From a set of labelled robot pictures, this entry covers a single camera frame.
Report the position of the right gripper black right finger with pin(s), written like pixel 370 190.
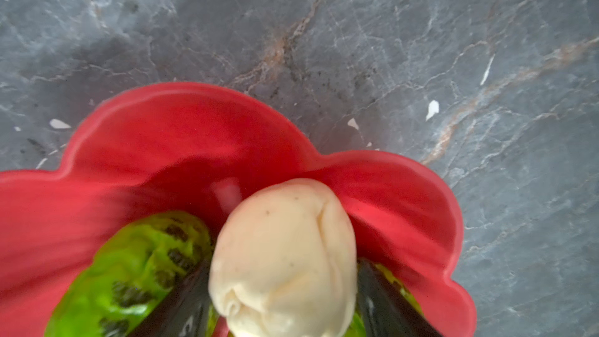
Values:
pixel 384 311

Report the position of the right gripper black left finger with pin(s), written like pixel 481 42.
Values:
pixel 184 311

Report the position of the green fake lime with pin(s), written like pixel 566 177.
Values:
pixel 357 328

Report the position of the green fake kiwi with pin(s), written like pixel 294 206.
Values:
pixel 130 275

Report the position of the cream fake fruit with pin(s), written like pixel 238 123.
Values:
pixel 285 263

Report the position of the red flower-shaped bowl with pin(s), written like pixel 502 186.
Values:
pixel 202 149

